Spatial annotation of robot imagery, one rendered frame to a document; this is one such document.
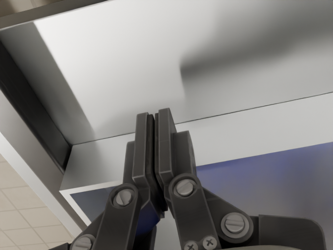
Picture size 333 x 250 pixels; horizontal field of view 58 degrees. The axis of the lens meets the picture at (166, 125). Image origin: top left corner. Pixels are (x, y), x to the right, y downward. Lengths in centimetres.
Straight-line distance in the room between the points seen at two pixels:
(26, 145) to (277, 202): 18
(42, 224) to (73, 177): 194
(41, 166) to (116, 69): 7
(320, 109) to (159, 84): 9
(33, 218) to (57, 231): 19
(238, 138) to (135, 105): 6
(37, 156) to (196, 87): 10
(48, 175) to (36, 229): 199
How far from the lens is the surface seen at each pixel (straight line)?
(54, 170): 19
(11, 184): 183
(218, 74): 16
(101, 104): 17
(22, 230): 222
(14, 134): 17
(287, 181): 23
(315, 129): 17
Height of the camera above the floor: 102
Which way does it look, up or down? 49 degrees down
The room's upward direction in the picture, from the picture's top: 178 degrees clockwise
